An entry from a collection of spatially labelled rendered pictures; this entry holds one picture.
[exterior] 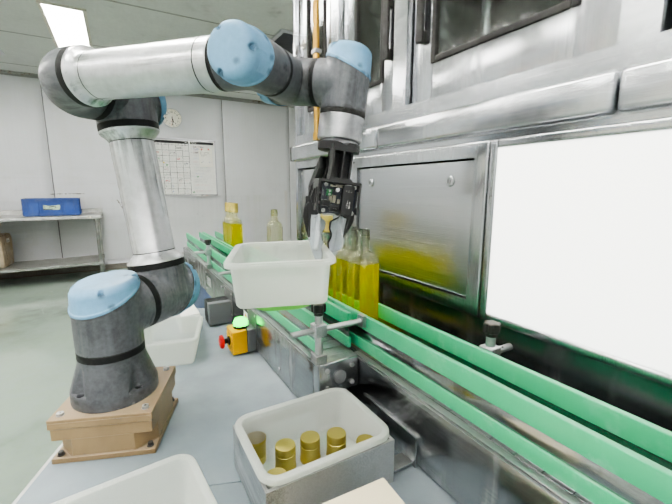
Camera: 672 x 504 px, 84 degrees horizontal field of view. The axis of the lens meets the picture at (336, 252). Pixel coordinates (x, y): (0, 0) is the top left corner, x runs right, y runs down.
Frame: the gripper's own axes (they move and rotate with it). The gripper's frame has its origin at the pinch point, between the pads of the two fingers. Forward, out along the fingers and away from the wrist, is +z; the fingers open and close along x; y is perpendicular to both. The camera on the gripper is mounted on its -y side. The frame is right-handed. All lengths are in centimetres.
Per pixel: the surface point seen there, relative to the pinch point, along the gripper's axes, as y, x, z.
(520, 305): 10.6, 34.1, 3.5
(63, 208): -481, -256, 47
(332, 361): -4.1, 5.4, 21.9
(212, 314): -65, -24, 35
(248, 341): -41, -11, 34
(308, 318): -11.4, 0.6, 15.5
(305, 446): 9.8, -0.9, 30.5
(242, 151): -622, -46, -70
